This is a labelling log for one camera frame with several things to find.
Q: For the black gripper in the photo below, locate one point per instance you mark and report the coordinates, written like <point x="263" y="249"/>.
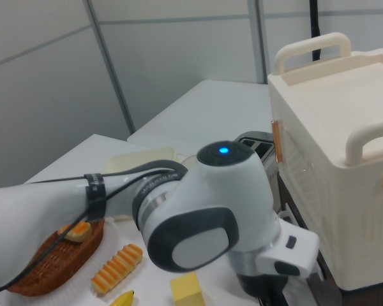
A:
<point x="265" y="287"/>

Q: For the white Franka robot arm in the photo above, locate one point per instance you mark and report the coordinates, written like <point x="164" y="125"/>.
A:
<point x="210" y="191"/>

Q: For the yellow foam cube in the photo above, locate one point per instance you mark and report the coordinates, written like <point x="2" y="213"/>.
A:
<point x="185" y="290"/>

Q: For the yellow banana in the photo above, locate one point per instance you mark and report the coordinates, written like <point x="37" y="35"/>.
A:
<point x="124" y="299"/>

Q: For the chrome two-slot toaster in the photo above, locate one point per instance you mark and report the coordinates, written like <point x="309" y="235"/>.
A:
<point x="258" y="143"/>

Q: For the copper latch bar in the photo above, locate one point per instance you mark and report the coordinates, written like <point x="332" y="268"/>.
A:
<point x="277" y="140"/>

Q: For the orange striped long bread roll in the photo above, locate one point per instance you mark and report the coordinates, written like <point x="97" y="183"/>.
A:
<point x="118" y="267"/>

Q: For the cream open plastic box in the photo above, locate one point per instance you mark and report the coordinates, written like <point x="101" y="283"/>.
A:
<point x="131" y="159"/>

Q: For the orange twisted bun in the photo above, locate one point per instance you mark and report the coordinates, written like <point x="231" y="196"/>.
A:
<point x="78" y="231"/>

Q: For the brown wicker basket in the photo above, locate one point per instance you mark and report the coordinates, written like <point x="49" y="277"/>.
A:
<point x="67" y="264"/>

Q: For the black vertical pole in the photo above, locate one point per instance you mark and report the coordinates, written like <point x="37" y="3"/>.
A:
<point x="315" y="28"/>

